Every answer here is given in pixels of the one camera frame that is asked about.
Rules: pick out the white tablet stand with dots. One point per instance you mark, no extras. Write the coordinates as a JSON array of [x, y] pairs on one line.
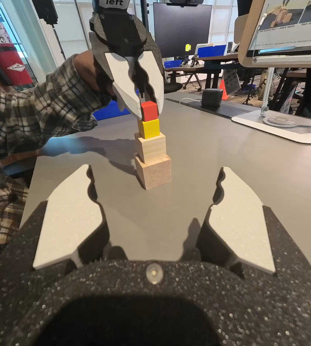
[[282, 127]]

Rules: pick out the white floor sign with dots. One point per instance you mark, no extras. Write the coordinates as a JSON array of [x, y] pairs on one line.
[[231, 81]]

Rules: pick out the person's plaid shirt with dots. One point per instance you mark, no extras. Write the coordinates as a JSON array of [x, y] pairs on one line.
[[1, 205]]

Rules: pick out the red wooden cube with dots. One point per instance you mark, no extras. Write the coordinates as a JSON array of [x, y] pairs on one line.
[[149, 111]]

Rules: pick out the black cube charger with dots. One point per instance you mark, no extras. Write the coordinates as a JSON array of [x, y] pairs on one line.
[[211, 97]]

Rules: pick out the large natural wooden cube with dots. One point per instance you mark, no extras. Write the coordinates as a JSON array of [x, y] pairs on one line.
[[155, 173]]

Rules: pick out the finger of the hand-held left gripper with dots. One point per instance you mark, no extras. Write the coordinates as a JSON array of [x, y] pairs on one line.
[[152, 73], [123, 81]]

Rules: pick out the background office desk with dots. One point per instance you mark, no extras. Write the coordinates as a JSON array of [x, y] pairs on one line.
[[215, 60]]

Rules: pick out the orange traffic cone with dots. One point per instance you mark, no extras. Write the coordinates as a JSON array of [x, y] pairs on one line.
[[224, 90]]

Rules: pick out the small natural wooden cube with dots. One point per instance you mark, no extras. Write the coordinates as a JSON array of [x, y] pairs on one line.
[[151, 148]]

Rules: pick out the blue storage bin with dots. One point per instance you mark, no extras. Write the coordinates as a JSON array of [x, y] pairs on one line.
[[109, 112], [174, 64], [212, 50]]

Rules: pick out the black computer monitor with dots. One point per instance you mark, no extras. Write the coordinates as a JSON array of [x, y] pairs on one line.
[[182, 29]]

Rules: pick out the tablet in beige case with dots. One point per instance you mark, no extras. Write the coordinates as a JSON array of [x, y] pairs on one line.
[[285, 32]]

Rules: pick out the person's left hand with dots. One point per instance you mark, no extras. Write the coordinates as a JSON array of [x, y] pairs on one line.
[[86, 66]]

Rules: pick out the person's left forearm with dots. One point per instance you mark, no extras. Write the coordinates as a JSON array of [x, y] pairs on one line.
[[41, 113]]

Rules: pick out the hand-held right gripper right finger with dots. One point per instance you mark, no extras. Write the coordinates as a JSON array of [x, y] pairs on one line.
[[242, 229]]

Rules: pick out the black office chair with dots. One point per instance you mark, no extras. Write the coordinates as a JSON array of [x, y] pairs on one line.
[[171, 82]]

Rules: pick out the yellow wooden cube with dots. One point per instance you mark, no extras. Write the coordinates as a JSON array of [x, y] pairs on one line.
[[148, 129]]

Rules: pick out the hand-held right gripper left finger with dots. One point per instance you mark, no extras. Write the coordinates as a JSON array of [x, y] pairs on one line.
[[69, 224]]

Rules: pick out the black tripod light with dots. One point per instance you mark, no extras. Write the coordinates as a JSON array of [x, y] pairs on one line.
[[47, 13]]

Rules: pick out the black webcam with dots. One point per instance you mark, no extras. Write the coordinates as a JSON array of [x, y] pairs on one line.
[[184, 2]]

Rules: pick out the red fire extinguisher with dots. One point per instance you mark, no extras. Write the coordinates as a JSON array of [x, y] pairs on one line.
[[12, 65]]

